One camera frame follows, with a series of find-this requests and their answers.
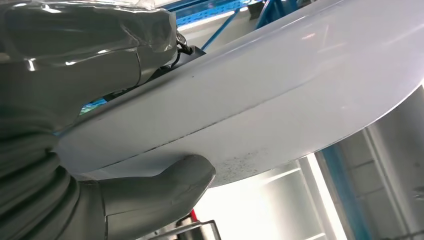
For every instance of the silver metal bracket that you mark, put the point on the silver metal bracket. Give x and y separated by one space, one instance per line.
195 230

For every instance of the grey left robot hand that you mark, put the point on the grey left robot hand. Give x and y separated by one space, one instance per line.
66 49

